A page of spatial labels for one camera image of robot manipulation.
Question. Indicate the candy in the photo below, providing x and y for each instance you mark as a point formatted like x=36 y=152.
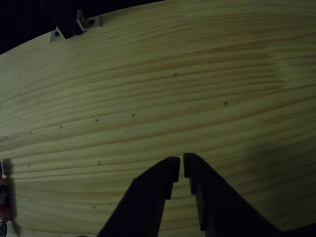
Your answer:
x=2 y=195

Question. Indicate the silver metal angle bracket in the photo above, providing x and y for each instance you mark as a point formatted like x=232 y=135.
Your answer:
x=93 y=22
x=54 y=35

